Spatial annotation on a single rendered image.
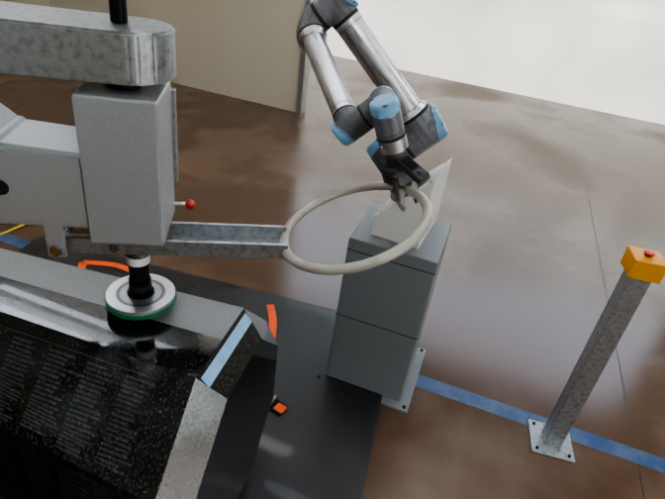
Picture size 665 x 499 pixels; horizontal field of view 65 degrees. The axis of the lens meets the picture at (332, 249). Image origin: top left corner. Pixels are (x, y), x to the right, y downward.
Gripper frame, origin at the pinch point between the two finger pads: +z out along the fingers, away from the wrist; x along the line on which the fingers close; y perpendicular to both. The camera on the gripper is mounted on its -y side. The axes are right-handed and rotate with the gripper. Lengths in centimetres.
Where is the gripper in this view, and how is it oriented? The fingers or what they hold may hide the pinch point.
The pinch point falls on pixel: (411, 204)
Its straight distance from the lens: 177.5
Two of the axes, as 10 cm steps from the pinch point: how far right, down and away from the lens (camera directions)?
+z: 2.7, 7.9, 5.5
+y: -5.8, -3.2, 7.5
